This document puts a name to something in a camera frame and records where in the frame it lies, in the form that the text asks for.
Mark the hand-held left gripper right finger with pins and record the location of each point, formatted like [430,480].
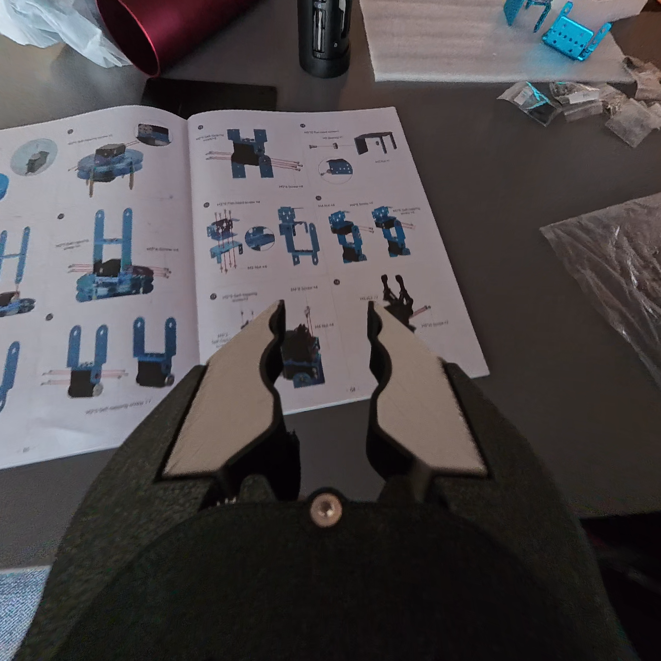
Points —
[423,413]

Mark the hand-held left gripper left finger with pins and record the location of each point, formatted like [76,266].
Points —
[227,403]

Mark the open instruction booklet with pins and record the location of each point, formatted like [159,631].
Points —
[170,289]

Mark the large clear plastic bag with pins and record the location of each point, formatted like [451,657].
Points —
[619,268]

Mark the black flat plate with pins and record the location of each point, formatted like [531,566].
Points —
[217,98]

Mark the pile of small hardware bags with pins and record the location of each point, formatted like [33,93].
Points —
[619,113]

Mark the black perforated cylinder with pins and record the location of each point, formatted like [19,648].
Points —
[325,57]

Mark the white foam sheet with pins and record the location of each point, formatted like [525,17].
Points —
[439,46]

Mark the red metal tube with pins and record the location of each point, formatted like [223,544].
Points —
[180,26]

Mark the white crumpled plastic wrap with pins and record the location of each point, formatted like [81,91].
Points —
[46,26]

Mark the blue metal bracket assembly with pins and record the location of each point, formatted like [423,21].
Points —
[573,36]

